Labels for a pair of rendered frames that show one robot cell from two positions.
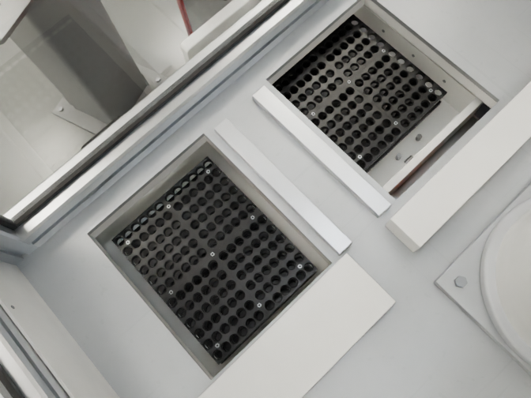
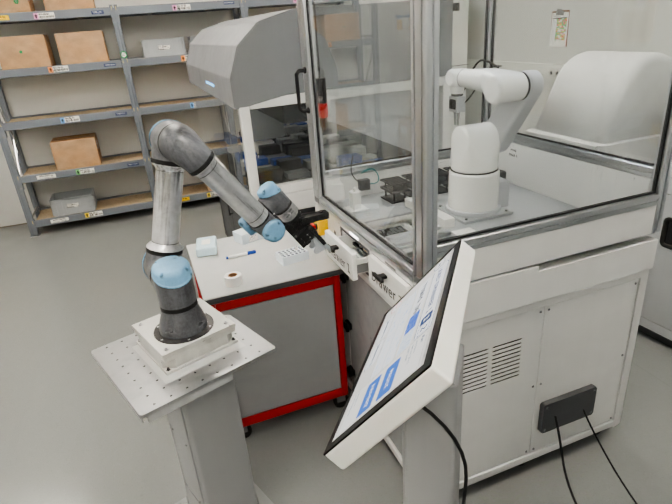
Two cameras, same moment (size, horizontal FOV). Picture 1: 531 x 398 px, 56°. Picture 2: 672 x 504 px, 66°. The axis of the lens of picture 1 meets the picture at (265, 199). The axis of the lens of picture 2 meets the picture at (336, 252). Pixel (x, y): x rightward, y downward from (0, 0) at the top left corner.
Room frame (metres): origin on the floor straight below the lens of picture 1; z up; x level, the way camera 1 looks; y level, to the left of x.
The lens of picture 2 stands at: (0.09, 1.76, 1.70)
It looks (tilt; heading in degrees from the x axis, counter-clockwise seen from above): 24 degrees down; 284
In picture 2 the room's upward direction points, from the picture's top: 4 degrees counter-clockwise
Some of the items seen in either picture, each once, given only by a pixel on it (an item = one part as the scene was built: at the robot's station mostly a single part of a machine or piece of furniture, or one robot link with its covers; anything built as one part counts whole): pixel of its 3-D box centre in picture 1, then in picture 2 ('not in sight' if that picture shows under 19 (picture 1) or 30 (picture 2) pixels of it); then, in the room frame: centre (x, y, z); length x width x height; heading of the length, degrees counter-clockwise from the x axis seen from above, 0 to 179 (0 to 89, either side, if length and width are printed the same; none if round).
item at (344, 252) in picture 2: not in sight; (340, 253); (0.51, -0.04, 0.87); 0.29 x 0.02 x 0.11; 123
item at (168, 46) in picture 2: not in sight; (163, 48); (2.90, -3.21, 1.61); 0.40 x 0.30 x 0.17; 33
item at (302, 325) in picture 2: not in sight; (268, 326); (0.95, -0.25, 0.38); 0.62 x 0.58 x 0.76; 123
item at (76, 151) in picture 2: not in sight; (76, 151); (3.76, -2.67, 0.72); 0.41 x 0.32 x 0.28; 33
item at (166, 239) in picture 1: (216, 257); not in sight; (0.13, 0.08, 0.87); 0.22 x 0.18 x 0.06; 33
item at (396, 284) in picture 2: not in sight; (388, 283); (0.30, 0.19, 0.87); 0.29 x 0.02 x 0.11; 123
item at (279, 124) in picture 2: not in sight; (298, 117); (1.13, -1.69, 1.13); 1.78 x 1.14 x 0.45; 123
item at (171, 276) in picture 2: not in sight; (173, 281); (0.93, 0.47, 1.00); 0.13 x 0.12 x 0.14; 133
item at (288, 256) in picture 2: not in sight; (292, 255); (0.77, -0.22, 0.78); 0.12 x 0.08 x 0.04; 41
